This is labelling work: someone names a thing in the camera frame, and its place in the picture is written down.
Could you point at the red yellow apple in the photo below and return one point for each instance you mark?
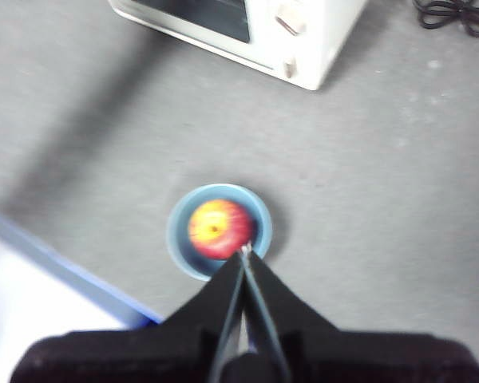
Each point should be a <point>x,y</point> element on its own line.
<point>219,231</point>

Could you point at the beige oven knob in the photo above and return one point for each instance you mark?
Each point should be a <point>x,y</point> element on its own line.
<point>290,20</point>

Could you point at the blue ribbed bowl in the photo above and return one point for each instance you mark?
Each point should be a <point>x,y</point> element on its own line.
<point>179,239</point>

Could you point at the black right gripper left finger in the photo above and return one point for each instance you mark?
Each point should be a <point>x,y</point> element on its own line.
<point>143,355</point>

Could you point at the cream white toaster oven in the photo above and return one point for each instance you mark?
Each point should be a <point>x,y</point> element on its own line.
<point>327,44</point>

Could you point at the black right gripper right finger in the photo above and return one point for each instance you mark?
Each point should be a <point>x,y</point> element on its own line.
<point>363,359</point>

